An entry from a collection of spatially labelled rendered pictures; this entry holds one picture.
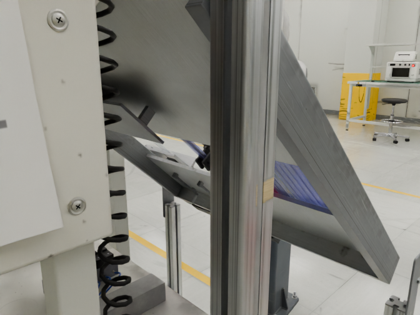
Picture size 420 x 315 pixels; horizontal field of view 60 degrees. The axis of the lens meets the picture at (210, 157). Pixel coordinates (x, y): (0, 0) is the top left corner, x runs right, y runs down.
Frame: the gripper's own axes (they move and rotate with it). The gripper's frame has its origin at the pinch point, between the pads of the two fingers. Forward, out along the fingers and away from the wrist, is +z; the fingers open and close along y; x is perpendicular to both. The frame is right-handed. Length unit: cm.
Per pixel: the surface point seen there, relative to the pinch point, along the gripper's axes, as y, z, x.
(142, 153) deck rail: -30.0, 1.1, 4.6
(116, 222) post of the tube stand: -57, 17, 33
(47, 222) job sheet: 39, 31, -41
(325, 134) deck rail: 38.0, 4.7, -20.9
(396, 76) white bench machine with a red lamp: -150, -428, 333
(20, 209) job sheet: 39, 31, -43
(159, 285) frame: 4.0, 28.2, 7.6
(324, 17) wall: -356, -603, 328
